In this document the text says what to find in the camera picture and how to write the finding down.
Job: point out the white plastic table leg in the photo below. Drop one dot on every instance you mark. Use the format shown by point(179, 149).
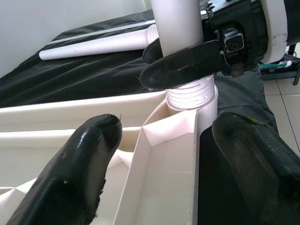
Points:
point(178, 23)
point(93, 47)

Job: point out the white plastic children table top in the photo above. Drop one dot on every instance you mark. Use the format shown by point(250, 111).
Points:
point(164, 175)

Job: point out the green white packet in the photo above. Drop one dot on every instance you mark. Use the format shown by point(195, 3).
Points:
point(279, 65)

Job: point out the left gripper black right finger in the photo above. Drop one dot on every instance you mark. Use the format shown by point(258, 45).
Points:
point(262, 168)

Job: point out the black table cloth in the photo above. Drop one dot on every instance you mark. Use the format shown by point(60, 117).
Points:
point(70, 77)

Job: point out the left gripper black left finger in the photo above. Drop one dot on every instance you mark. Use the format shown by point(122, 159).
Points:
point(68, 180)

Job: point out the black metal rack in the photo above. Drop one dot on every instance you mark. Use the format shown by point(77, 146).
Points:
point(281, 73)

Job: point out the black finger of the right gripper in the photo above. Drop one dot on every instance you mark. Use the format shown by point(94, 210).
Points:
point(152, 52)
point(182, 68)

